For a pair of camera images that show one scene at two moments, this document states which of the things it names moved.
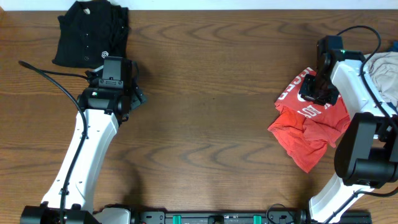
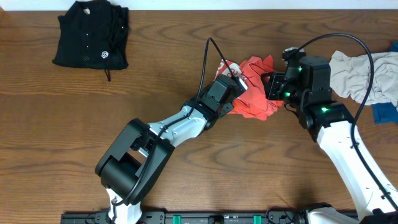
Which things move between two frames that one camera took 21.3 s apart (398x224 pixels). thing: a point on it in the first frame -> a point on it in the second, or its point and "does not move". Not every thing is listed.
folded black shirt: (91, 31) does not move
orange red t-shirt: (304, 129) -> (254, 102)
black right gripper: (305, 93) -> (276, 79)
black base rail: (294, 217) does not move
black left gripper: (134, 94) -> (227, 108)
